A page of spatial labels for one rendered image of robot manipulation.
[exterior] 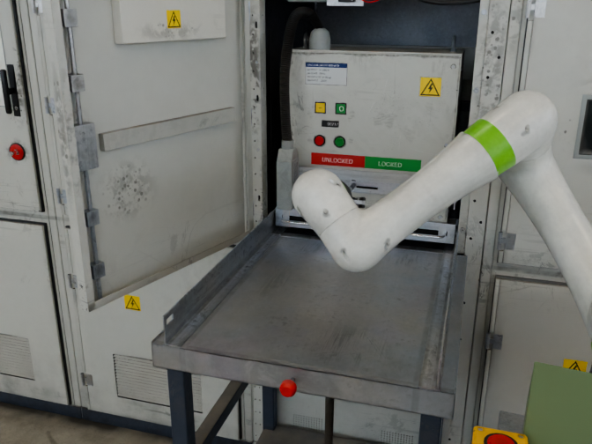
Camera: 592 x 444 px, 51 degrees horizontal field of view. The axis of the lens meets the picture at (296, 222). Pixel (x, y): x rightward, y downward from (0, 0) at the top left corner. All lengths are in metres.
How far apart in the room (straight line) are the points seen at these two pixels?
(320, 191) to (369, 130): 0.59
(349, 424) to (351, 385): 0.93
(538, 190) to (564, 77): 0.37
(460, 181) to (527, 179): 0.21
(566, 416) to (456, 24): 1.71
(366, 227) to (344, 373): 0.28
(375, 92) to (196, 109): 0.50
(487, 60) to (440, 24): 0.80
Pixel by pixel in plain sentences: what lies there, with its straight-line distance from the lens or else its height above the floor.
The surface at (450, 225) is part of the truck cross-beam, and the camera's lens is 1.81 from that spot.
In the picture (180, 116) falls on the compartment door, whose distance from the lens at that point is 1.64.
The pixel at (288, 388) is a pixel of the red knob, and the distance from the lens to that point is 1.21.
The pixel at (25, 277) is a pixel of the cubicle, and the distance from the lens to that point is 2.42.
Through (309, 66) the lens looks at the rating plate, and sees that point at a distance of 1.79.
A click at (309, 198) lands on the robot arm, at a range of 1.22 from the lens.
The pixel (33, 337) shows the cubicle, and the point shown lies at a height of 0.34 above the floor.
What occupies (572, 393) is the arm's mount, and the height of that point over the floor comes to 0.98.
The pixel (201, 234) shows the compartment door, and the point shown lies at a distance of 1.77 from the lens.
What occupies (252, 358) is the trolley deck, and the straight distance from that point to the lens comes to 1.27.
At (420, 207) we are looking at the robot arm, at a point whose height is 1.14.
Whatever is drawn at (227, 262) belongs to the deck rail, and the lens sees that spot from 1.58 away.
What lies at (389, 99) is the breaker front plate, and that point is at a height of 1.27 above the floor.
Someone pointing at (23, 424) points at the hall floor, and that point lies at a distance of 2.68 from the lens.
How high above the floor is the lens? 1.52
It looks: 20 degrees down
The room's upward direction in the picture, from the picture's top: straight up
